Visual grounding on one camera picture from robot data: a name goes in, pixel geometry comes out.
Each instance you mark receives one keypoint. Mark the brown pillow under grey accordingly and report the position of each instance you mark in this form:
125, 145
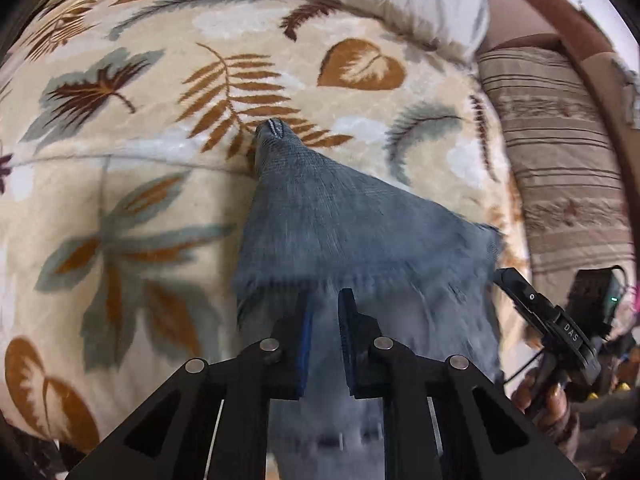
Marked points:
516, 24

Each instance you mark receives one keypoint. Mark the grey denim pants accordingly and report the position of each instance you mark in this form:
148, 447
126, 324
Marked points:
420, 270

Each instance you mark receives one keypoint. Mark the brown wooden headboard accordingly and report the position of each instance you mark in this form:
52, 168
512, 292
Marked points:
604, 73

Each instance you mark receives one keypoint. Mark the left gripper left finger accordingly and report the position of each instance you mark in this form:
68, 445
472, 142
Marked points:
210, 421

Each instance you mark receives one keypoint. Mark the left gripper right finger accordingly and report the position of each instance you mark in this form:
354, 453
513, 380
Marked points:
441, 419

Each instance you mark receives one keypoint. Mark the beige leaf pattern blanket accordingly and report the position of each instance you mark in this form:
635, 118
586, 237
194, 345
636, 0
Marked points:
127, 171

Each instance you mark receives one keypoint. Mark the person right hand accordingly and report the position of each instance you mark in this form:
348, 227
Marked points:
557, 420

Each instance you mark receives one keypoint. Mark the brown striped floral pillow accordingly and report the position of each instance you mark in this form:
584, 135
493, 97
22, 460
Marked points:
563, 162

